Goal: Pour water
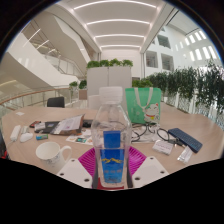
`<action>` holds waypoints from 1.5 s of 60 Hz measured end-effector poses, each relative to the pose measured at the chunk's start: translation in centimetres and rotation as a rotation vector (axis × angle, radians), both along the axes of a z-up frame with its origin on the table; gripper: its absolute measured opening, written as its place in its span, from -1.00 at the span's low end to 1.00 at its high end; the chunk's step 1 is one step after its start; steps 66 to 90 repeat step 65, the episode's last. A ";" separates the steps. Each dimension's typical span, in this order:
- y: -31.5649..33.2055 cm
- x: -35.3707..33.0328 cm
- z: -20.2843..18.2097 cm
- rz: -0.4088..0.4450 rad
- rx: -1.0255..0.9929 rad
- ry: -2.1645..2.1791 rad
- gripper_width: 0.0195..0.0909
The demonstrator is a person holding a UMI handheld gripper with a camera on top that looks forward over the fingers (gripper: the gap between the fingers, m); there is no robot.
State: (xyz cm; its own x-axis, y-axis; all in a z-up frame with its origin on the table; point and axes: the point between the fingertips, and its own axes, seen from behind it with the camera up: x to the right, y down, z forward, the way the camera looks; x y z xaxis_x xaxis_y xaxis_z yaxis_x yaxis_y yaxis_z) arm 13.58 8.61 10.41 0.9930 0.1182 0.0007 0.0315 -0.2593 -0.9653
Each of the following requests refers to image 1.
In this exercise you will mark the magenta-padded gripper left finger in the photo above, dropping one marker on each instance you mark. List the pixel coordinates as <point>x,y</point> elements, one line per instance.
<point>75,173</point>

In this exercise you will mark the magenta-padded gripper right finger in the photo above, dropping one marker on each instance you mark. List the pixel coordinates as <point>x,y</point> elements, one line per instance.
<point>148,171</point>

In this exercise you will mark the clear blue-labelled water bottle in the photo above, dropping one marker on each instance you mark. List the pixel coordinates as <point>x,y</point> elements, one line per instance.
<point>111,126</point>

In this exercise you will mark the white blister pack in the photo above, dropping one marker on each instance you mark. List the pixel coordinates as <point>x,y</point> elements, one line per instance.
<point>163,147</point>

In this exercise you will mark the white ceramic mug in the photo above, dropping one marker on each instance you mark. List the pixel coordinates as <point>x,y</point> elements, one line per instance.
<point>50,153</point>

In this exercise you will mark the printed white flyer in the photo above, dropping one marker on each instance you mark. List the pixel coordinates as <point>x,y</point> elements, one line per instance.
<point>80,140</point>

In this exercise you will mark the clear plastic packet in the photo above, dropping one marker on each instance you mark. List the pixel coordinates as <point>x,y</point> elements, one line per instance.
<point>185,155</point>

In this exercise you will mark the small green box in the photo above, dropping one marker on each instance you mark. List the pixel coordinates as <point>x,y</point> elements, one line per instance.
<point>41,137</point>

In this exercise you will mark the black notebook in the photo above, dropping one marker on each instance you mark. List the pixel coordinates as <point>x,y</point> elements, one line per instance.
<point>46,126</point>

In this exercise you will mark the white computer mouse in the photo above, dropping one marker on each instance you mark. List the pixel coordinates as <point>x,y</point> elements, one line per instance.
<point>26,137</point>

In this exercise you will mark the green tote bag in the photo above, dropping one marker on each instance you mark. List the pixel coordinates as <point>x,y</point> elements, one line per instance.
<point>143,105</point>

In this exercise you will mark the white power adapter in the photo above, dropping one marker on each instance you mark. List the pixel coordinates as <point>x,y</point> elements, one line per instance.
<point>15,132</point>

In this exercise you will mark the black office chair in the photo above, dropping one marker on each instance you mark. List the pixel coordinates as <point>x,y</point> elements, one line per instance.
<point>56,102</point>

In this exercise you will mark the white paper slip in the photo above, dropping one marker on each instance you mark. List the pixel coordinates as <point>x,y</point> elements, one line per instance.
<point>20,113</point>

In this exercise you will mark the potted green plants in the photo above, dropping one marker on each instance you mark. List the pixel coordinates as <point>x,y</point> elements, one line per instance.
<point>78,87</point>

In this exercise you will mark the green hedge in white planters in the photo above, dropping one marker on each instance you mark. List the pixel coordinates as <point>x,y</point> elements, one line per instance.
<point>190,86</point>

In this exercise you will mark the white planter with green plants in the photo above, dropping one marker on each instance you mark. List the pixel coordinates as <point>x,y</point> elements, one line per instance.
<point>108,80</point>

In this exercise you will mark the ceiling light strips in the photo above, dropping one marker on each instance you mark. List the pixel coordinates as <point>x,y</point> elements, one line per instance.
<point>116,22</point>

